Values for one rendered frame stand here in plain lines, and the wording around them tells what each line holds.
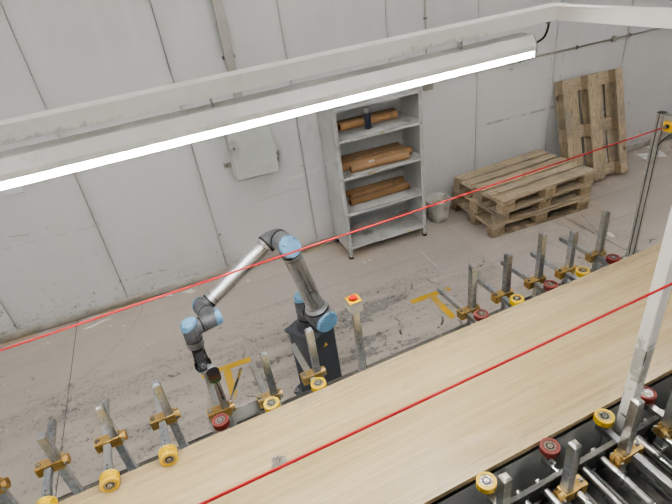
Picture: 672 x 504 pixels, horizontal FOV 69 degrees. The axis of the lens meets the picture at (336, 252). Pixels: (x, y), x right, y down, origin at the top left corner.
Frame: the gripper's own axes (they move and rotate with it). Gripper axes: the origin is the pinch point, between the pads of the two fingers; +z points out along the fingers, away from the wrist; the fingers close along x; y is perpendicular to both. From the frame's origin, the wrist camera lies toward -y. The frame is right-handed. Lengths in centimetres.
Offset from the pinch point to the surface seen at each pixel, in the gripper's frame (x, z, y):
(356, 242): -177, 69, 186
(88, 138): 6, -155, -69
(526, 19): -146, -161, -68
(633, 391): -159, -20, -130
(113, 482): 48, -12, -56
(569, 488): -115, -3, -142
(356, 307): -80, -36, -35
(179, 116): -19, -155, -68
